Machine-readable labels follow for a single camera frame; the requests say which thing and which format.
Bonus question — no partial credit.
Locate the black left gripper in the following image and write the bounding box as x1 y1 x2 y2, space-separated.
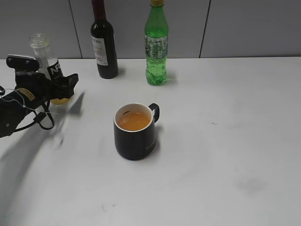
14 71 79 104

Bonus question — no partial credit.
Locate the NFC orange juice bottle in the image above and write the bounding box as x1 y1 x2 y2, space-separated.
29 32 71 105

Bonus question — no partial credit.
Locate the black mug white interior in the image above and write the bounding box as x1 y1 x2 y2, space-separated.
113 103 160 161

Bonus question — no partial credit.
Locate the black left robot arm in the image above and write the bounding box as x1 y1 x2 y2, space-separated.
0 73 79 137

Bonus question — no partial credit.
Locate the dark red wine bottle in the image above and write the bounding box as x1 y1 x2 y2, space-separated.
90 0 118 79

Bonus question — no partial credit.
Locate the green plastic soda bottle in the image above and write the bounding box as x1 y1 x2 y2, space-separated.
144 0 169 86

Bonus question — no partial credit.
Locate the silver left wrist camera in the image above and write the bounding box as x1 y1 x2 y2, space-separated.
6 55 40 72

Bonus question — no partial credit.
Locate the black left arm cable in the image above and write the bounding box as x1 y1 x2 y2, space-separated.
0 86 55 131

